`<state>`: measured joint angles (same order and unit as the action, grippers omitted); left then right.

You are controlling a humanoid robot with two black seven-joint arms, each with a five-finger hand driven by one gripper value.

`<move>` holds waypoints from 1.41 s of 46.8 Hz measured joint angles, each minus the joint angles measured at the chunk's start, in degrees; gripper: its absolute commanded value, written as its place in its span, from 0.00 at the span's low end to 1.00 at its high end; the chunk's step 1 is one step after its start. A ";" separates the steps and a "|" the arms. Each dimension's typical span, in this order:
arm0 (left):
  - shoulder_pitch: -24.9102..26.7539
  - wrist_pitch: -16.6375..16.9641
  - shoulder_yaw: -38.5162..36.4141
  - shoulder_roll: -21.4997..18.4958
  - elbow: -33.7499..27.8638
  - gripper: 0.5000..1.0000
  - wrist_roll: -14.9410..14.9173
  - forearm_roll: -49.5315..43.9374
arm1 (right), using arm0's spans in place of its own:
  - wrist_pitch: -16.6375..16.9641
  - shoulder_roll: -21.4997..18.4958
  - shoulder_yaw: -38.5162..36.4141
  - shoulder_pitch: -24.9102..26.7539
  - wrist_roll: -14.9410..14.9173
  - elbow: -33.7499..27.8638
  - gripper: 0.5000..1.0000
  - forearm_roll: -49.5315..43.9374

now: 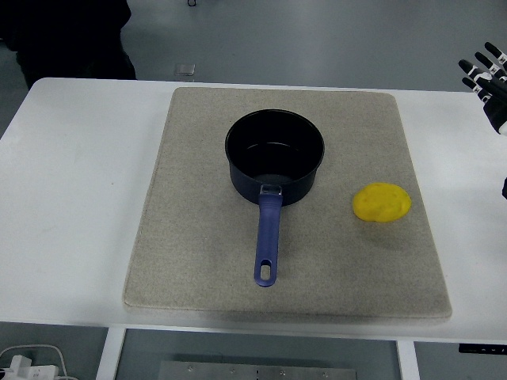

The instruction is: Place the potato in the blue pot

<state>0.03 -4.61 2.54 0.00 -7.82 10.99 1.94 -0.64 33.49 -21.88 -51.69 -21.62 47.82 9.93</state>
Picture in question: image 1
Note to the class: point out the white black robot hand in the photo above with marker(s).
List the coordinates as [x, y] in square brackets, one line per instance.
[493, 101]

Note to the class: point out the yellow potato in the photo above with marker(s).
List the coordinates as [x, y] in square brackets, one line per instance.
[381, 202]

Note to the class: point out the black table control panel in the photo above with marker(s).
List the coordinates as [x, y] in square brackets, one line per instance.
[483, 348]

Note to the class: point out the white table leg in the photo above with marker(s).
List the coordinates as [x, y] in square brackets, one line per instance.
[111, 352]
[408, 360]

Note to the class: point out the silver floor outlet plate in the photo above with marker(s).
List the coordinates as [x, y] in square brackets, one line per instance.
[185, 69]

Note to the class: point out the beige felt mat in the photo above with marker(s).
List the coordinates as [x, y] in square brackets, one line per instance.
[198, 245]

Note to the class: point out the grey metal plate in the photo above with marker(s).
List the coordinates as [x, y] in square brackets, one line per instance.
[257, 372]

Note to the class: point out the person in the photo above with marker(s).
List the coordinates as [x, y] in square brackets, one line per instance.
[67, 35]

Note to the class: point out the white power adapter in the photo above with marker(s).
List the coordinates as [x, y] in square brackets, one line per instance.
[24, 368]

